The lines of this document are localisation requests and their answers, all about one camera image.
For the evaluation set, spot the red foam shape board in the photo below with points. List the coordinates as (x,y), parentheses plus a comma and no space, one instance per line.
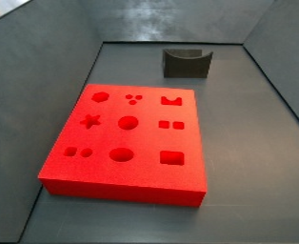
(130,147)

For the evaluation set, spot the black curved holder stand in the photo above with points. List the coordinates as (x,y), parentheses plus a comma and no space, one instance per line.
(186,63)

